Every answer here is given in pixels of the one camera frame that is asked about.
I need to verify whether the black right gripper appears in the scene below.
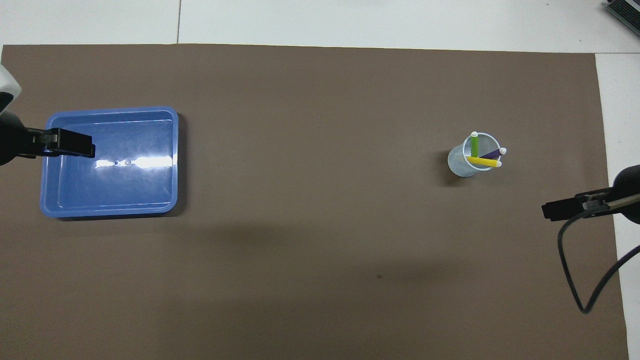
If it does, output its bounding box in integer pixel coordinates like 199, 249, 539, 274
541, 165, 640, 224

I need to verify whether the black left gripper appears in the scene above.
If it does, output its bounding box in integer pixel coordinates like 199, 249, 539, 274
0, 113, 96, 167

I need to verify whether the blue plastic tray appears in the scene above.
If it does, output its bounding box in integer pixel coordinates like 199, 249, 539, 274
39, 106, 179, 220

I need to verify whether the translucent plastic cup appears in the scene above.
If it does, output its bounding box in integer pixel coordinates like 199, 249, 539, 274
447, 132, 501, 178

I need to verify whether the grey ribbed device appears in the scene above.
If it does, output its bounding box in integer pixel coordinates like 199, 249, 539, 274
602, 0, 640, 31

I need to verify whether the brown table mat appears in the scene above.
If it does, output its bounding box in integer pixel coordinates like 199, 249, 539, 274
0, 44, 630, 360

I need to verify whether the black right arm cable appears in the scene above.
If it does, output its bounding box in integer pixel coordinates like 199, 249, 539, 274
557, 212, 640, 315

